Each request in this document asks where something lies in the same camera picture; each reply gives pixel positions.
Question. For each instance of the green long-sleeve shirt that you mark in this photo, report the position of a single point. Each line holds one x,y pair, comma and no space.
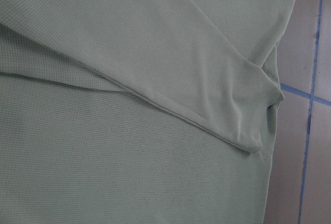
138,111

